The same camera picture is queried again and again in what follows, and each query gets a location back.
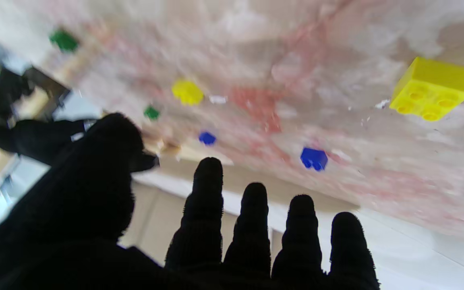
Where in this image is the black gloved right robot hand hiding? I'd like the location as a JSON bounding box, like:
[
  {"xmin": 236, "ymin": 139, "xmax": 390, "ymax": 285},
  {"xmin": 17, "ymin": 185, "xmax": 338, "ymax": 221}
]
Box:
[{"xmin": 0, "ymin": 118, "xmax": 97, "ymax": 166}]

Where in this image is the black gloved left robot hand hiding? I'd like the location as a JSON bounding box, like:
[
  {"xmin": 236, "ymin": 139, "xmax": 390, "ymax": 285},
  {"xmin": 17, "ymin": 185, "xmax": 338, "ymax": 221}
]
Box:
[{"xmin": 0, "ymin": 113, "xmax": 379, "ymax": 290}]

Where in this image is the green toy brick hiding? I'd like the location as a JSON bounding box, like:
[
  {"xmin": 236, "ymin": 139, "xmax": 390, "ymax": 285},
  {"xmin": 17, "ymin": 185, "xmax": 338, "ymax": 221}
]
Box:
[
  {"xmin": 143, "ymin": 106, "xmax": 161, "ymax": 121},
  {"xmin": 49, "ymin": 28, "xmax": 79, "ymax": 53}
]

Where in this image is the yellow toy brick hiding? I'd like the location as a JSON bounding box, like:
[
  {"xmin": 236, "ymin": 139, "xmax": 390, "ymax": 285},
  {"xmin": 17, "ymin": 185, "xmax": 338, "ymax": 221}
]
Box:
[
  {"xmin": 171, "ymin": 79, "xmax": 204, "ymax": 106},
  {"xmin": 389, "ymin": 56, "xmax": 464, "ymax": 122}
]

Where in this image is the blue toy brick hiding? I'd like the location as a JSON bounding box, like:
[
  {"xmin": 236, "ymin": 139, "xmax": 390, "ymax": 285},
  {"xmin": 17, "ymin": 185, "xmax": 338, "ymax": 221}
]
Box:
[
  {"xmin": 300, "ymin": 147, "xmax": 329, "ymax": 172},
  {"xmin": 198, "ymin": 131, "xmax": 217, "ymax": 146}
]

